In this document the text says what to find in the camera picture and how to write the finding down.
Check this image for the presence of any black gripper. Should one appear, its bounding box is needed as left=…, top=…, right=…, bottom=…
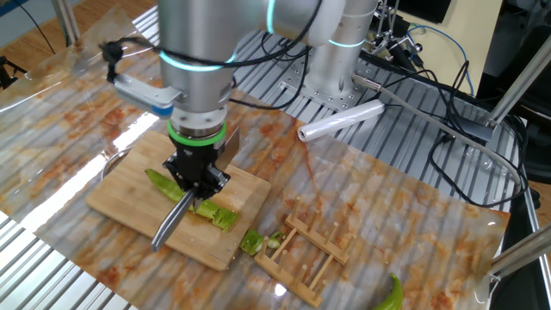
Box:
left=162, top=144, right=232, bottom=206

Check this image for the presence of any steel cleaver knife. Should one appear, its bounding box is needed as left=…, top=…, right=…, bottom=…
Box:
left=150, top=126, right=241, bottom=253

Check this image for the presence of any wooden cutting board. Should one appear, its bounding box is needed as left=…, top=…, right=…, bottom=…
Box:
left=84, top=130, right=272, bottom=271

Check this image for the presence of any long green chili pepper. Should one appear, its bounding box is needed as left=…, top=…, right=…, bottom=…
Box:
left=145, top=168, right=220, bottom=220

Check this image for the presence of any curved green chili pepper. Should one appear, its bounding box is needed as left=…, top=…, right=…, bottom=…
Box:
left=372, top=273, right=405, bottom=310

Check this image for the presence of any cut green pepper chunk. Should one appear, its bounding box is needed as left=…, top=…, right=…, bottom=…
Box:
left=212, top=208, right=239, bottom=233
left=239, top=228, right=265, bottom=257

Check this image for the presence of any cut green pepper stem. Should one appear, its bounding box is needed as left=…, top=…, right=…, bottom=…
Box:
left=266, top=231, right=287, bottom=251

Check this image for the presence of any wooden peg rack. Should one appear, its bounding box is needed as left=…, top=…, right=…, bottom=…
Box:
left=252, top=197, right=357, bottom=309

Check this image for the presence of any white plastic film roll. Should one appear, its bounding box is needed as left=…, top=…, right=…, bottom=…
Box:
left=296, top=99, right=386, bottom=143

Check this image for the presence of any marble pattern plastic mat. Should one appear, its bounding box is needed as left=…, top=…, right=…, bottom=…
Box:
left=0, top=6, right=511, bottom=310

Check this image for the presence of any black tripod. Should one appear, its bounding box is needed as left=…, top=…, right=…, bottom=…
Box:
left=0, top=55, right=27, bottom=90

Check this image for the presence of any beige cabinet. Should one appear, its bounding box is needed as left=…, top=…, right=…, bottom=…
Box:
left=408, top=0, right=504, bottom=96

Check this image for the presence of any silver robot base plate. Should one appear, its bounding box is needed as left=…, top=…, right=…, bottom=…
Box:
left=279, top=55, right=381, bottom=114

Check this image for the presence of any black camera cable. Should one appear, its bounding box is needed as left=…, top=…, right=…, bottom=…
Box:
left=98, top=0, right=324, bottom=111

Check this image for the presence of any aluminium frame post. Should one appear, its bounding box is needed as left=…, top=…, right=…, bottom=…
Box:
left=51, top=0, right=81, bottom=47
left=488, top=34, right=551, bottom=128
left=490, top=223, right=551, bottom=281

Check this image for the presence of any black cable bundle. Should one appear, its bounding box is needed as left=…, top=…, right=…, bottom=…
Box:
left=428, top=59, right=530, bottom=210

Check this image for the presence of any blue cable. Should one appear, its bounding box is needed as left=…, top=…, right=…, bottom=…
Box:
left=406, top=24, right=475, bottom=96

